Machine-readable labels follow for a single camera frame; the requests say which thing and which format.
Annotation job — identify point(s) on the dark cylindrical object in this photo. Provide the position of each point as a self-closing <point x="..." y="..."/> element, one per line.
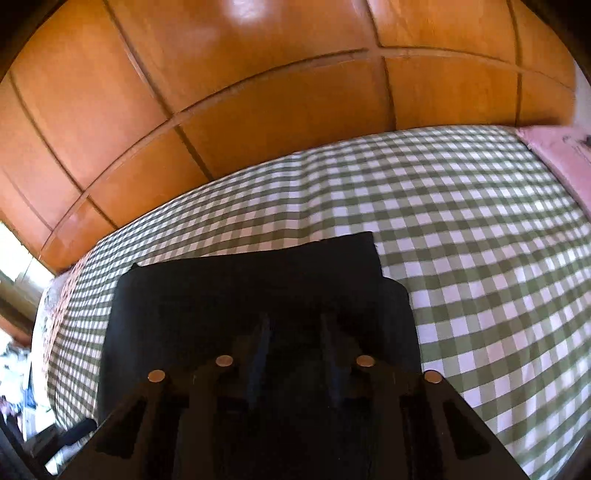
<point x="78" y="431"/>

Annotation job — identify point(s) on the black pants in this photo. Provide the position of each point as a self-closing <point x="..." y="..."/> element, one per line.
<point x="231" y="286"/>

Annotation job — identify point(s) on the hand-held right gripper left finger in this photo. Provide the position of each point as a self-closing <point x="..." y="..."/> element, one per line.
<point x="258" y="355"/>

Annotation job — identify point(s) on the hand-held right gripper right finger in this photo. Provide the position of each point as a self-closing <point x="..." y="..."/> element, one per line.
<point x="330" y="355"/>

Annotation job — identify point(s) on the pink pillow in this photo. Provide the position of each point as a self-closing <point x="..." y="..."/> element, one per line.
<point x="563" y="152"/>

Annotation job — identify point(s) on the green checked bed sheet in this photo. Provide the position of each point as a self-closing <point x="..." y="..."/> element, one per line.
<point x="461" y="230"/>

